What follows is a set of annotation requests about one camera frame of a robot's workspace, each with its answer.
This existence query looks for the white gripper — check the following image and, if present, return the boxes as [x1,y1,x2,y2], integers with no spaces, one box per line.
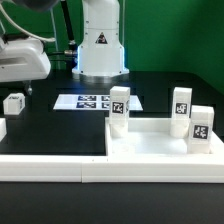
[0,37,51,96]

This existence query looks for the white square table top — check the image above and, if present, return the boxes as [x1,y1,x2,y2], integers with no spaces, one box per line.
[105,116,224,157]

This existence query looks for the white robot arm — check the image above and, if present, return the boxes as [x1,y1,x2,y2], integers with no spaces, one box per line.
[0,0,129,83]

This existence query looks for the white sheet with AprilTags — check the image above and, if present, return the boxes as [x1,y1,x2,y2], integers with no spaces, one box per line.
[52,94,144,112]

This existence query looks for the white U-shaped obstacle fence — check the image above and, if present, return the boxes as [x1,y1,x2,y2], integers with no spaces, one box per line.
[0,134,224,183]

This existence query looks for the black cable to robot base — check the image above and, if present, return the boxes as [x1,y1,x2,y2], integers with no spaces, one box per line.
[41,49,78,58]

